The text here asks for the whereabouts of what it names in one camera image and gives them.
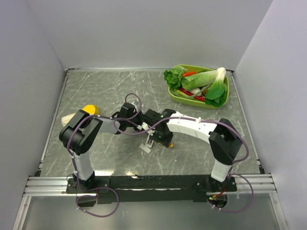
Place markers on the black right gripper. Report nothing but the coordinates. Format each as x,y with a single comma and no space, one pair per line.
166,142

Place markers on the yellow handled screwdriver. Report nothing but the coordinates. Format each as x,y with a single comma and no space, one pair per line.
170,145

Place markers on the white remote control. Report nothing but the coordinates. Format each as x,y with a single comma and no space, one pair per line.
149,142

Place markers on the white battery cover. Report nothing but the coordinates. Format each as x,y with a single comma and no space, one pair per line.
144,148

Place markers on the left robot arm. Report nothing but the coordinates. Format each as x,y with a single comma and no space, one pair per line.
81,129

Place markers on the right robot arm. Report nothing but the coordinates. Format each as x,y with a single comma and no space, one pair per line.
224,143

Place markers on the green scallion toy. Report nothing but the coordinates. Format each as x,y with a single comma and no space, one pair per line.
203,89

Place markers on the green plastic basket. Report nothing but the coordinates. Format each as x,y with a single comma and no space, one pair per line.
181,99

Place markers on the red chili pepper toy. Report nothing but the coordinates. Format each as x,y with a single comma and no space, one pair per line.
189,95

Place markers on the white radish toy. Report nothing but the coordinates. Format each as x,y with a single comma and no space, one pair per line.
196,91

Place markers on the green lettuce toy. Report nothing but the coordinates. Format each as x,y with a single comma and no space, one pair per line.
174,76

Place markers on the orange carrot toy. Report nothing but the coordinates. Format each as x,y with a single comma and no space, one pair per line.
189,73

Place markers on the green napa cabbage toy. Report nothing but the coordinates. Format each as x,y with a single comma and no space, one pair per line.
199,80

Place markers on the bok choy toy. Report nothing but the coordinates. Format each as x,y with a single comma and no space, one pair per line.
217,93

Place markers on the yellow napa cabbage toy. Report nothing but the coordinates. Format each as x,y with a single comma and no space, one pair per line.
91,109

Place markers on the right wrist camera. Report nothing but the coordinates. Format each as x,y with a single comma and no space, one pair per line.
145,127

